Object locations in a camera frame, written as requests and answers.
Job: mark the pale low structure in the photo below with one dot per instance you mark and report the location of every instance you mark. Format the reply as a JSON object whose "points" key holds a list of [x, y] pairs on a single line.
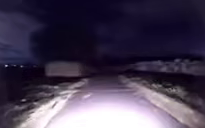
{"points": [[63, 69]]}

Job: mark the snow-dusted paved path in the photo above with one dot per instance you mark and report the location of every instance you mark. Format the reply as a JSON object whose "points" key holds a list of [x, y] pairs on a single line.
{"points": [[110, 103]]}

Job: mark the dark row of trees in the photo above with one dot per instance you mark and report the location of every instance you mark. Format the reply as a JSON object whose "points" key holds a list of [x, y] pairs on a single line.
{"points": [[150, 59]]}

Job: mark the snowy grass verge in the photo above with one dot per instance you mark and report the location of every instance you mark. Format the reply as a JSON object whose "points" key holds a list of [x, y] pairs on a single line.
{"points": [[40, 106], [163, 100]]}

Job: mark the pale snowy bank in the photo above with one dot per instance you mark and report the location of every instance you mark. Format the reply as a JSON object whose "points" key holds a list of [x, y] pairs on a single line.
{"points": [[176, 66]]}

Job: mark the row of distant lights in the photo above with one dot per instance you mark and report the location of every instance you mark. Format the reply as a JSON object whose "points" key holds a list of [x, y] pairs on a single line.
{"points": [[6, 65]]}

